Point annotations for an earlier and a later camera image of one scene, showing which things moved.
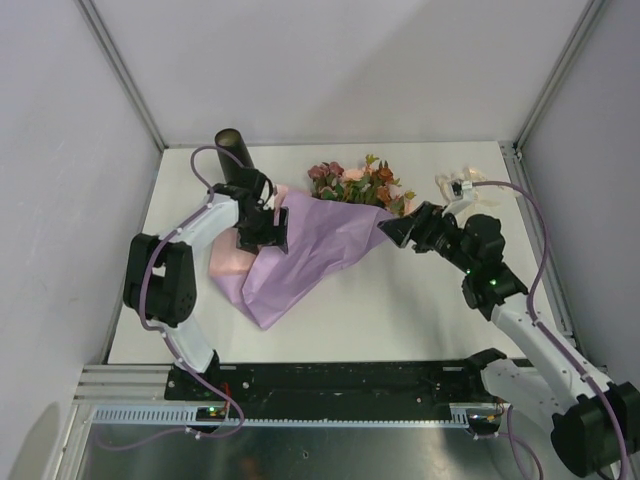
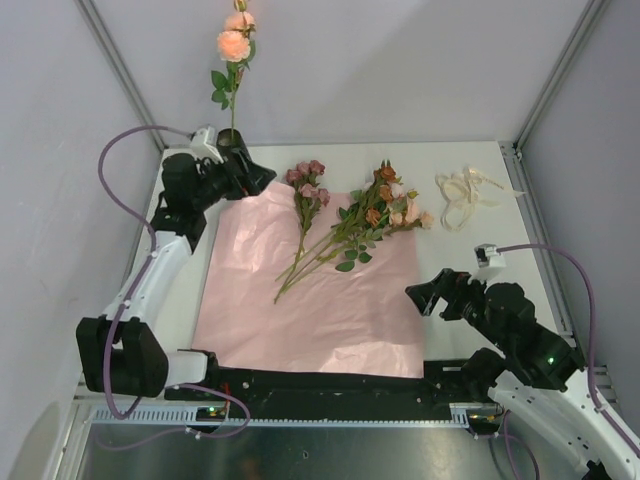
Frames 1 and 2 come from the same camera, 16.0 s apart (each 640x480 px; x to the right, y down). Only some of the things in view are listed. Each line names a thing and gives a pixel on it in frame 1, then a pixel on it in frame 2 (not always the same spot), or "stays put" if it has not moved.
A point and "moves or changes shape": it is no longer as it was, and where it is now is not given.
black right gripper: [418, 226] -> [449, 285]
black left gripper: [273, 235] -> [208, 165]
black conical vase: [231, 141] stays put
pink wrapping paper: [225, 257] moves or changes shape
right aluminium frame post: [590, 15] stays put
